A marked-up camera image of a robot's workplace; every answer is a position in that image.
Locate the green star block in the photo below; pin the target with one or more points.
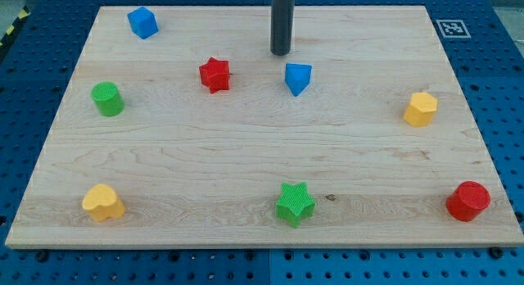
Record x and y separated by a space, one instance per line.
294 204

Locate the red star block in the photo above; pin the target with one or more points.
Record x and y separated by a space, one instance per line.
215 75

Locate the blue triangular prism block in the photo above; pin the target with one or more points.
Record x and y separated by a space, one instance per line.
297 77

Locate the light wooden board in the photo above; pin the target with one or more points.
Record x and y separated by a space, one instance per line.
199 170

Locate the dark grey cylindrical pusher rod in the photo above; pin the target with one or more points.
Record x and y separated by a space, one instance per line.
282 12

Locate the green cylinder block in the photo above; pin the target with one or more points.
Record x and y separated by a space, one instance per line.
107 99

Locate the yellow hexagonal prism block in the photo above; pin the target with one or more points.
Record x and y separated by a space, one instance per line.
421 109

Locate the blue cube block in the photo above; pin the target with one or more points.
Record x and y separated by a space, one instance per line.
143 22

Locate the yellow heart block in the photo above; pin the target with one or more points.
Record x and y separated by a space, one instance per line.
101 202

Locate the red cylinder block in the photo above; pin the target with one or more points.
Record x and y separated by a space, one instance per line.
468 200

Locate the white fiducial marker tag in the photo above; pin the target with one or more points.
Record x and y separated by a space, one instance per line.
453 28

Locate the yellow black hazard tape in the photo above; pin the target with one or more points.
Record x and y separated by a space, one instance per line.
15 27

